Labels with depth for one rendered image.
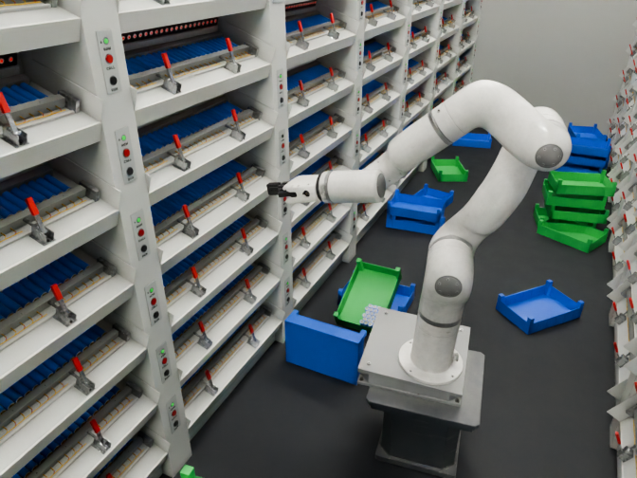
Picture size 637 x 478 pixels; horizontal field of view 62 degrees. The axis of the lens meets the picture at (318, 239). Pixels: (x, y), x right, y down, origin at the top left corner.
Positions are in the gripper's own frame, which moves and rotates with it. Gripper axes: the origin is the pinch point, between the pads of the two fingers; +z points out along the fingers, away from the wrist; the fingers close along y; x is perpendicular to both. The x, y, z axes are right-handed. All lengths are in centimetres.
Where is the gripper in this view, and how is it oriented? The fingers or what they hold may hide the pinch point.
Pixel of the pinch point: (274, 188)
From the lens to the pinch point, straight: 148.3
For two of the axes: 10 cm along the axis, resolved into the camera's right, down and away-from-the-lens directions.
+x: -1.9, -9.0, -3.9
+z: -8.8, -0.2, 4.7
